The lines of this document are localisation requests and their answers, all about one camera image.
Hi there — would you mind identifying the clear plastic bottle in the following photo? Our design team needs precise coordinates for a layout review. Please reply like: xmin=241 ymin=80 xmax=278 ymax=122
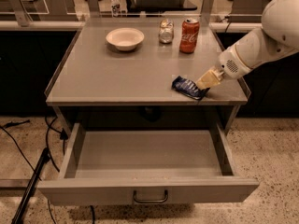
xmin=111 ymin=0 xmax=121 ymax=17

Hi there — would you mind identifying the red coca-cola can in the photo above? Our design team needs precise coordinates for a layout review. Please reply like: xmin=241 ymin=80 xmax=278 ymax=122
xmin=179 ymin=18 xmax=200 ymax=53

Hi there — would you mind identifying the clear glass jar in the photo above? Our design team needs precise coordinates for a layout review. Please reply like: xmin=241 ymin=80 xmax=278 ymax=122
xmin=159 ymin=19 xmax=174 ymax=44

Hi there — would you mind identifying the black floor cable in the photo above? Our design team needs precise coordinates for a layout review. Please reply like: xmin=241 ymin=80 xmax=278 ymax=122
xmin=0 ymin=115 xmax=69 ymax=182

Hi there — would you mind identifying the open grey top drawer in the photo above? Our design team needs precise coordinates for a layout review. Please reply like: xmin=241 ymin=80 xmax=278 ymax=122
xmin=38 ymin=123 xmax=259 ymax=205

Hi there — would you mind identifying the white gripper with vent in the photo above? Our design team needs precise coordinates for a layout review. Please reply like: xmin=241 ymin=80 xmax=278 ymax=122
xmin=195 ymin=46 xmax=251 ymax=90

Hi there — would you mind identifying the grey cabinet table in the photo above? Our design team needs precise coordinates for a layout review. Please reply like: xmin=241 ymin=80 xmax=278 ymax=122
xmin=45 ymin=16 xmax=252 ymax=135

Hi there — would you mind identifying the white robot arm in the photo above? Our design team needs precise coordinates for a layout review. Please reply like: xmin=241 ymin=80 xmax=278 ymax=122
xmin=195 ymin=0 xmax=299 ymax=90

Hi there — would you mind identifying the blue rxbar blueberry wrapper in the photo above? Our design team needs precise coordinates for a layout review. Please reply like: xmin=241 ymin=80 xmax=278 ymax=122
xmin=171 ymin=76 xmax=209 ymax=101

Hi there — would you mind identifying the white bowl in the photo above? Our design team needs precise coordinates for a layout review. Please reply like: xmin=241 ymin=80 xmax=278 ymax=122
xmin=106 ymin=28 xmax=145 ymax=51

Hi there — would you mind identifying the black drawer handle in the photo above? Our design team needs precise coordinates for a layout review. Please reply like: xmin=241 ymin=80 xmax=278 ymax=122
xmin=133 ymin=189 xmax=168 ymax=204

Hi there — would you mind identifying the black floor rail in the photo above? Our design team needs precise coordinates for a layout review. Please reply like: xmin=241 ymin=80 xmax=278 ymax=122
xmin=11 ymin=147 xmax=50 ymax=224

